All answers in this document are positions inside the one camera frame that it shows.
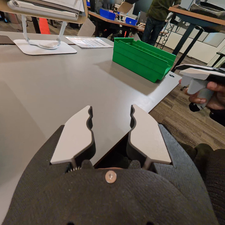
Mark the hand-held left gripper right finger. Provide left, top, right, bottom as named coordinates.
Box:
left=126, top=104, right=172, bottom=170

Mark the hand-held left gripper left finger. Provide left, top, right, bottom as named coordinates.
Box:
left=50, top=105, right=96, bottom=169

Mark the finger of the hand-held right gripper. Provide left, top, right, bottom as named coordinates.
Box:
left=175, top=64, right=221, bottom=71
left=179, top=68, right=219, bottom=95

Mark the green plastic bin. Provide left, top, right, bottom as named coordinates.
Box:
left=112, top=37, right=176, bottom=83

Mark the grey desk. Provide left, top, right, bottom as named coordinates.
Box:
left=0, top=31, right=182, bottom=195

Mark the person's right hand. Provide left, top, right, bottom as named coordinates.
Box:
left=179, top=79, right=225, bottom=111

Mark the narrow wooden table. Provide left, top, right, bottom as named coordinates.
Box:
left=168, top=7, right=225, bottom=73

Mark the dark bag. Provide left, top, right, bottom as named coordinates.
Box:
left=189, top=1, right=225, bottom=16

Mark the blue plastic bin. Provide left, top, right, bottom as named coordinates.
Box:
left=100, top=8, right=116, bottom=20
left=125, top=17, right=138, bottom=25

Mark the long wooden table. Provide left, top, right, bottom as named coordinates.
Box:
left=88, top=11, right=169, bottom=34

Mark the white document stand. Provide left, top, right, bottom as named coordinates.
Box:
left=0, top=0, right=88, bottom=56

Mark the laminated paper sheet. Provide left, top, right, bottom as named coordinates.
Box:
left=65, top=36, right=114, bottom=49

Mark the orange traffic cone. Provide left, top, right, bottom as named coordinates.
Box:
left=39, top=18, right=51, bottom=35

